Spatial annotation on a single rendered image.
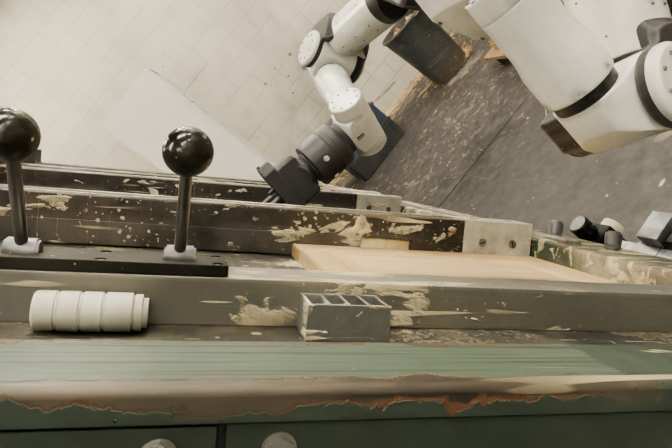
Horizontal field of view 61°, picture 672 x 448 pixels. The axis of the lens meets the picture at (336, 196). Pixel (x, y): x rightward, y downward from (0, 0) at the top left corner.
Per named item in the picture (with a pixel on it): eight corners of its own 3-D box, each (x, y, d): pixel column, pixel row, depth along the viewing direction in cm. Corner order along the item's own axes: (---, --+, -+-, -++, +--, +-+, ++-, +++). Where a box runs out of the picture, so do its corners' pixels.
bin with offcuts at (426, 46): (480, 45, 512) (427, -5, 495) (444, 90, 512) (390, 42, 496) (457, 49, 561) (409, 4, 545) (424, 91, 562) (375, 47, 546)
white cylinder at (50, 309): (26, 336, 40) (145, 337, 42) (29, 295, 40) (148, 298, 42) (37, 324, 43) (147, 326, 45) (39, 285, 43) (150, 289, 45)
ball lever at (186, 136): (201, 284, 48) (216, 144, 41) (153, 282, 47) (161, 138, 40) (201, 254, 51) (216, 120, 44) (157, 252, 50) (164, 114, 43)
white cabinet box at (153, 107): (347, 223, 492) (146, 67, 441) (305, 276, 493) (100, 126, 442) (335, 210, 551) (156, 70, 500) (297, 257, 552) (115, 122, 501)
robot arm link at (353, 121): (350, 177, 104) (395, 137, 106) (322, 136, 98) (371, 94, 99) (320, 156, 113) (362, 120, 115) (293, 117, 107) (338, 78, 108)
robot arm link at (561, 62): (453, 50, 56) (574, 189, 59) (531, -2, 47) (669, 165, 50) (501, -8, 60) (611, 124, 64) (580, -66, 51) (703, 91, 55)
